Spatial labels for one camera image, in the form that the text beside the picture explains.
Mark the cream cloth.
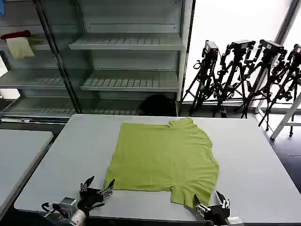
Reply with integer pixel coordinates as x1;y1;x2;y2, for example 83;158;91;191
6;37;35;61

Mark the white metal frame stand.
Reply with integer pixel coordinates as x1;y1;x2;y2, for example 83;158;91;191
255;90;301;140

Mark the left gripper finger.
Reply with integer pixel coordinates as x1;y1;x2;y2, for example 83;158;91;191
80;175;95;191
96;178;116;197

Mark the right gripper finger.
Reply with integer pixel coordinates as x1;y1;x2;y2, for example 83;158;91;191
215;190;231;210
192;194;212;214

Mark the grey metal shelf unit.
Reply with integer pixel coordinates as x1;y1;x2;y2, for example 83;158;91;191
68;0;196;116

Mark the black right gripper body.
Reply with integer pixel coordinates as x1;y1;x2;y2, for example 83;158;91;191
204;204;232;226

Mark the black tripod with box camera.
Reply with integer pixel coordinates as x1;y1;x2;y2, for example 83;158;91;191
180;40;228;118

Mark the black bag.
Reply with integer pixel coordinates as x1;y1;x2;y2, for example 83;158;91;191
138;94;177;117

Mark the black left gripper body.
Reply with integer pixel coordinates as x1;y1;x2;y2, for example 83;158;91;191
77;187;113;216

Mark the green t-shirt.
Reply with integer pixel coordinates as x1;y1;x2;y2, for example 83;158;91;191
104;117;221;208

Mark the red cloth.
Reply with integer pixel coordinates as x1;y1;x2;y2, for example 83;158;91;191
0;30;32;40

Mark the glass-fronted grey shelf unit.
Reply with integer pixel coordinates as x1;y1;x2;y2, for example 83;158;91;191
0;0;82;123

